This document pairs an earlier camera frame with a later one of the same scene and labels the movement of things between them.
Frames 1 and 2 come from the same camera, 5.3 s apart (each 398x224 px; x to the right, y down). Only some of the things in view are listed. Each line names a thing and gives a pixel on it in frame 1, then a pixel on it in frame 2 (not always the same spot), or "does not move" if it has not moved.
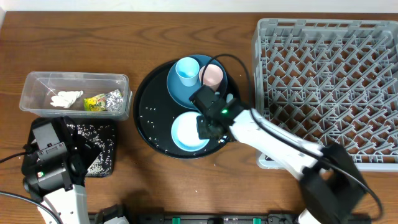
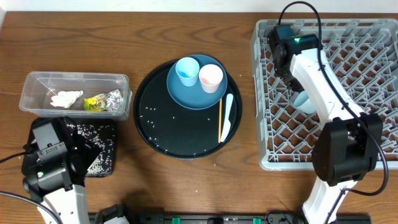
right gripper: (203, 132) to (295, 86)
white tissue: (64, 99) does not move
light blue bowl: (185, 132) to (303, 102)
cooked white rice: (102, 137) does not move
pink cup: (212, 77) does not move
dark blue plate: (180, 93) does not move
